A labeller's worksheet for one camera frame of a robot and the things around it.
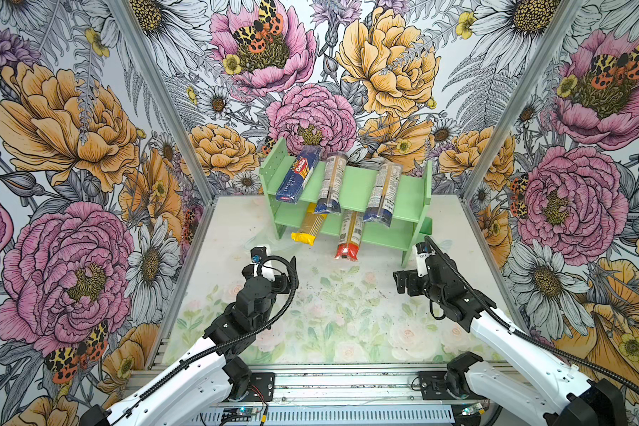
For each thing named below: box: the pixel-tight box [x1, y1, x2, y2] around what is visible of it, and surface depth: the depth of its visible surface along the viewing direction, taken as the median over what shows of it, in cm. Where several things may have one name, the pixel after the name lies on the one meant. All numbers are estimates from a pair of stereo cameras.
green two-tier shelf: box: [260, 138, 434, 266], surface depth 88 cm
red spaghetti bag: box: [335, 209, 365, 262], surface depth 90 cm
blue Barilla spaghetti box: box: [275, 144, 323, 204], surface depth 87 cm
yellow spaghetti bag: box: [291, 202, 329, 246], surface depth 93 cm
